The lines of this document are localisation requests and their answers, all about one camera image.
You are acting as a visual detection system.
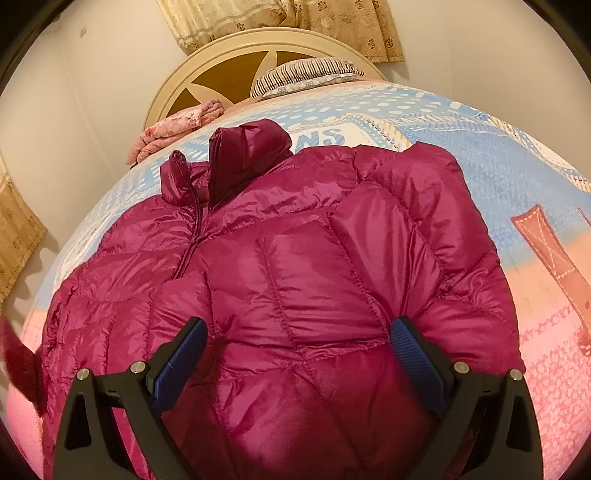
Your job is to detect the cream round bed headboard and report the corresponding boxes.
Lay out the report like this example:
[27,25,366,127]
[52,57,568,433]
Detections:
[143,27,389,134]

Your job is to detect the striped pillow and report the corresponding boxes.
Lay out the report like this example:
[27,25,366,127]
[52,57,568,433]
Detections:
[250,58,365,101]

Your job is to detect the blue and pink printed bedspread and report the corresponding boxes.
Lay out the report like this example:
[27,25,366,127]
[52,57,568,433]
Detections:
[4,76,591,480]

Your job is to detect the beige patterned curtain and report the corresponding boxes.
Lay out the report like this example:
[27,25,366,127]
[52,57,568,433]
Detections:
[0,154,47,305]
[154,0,404,63]

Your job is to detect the pink floral folded blanket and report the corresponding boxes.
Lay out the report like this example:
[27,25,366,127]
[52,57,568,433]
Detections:
[127,99,225,166]

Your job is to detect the magenta down jacket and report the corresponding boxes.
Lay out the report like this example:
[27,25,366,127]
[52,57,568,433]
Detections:
[41,119,527,480]

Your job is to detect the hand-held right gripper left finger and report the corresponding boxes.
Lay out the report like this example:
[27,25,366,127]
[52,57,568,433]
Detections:
[53,316,208,480]

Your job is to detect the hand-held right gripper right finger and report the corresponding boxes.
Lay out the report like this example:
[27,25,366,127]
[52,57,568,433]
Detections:
[390,315,546,480]

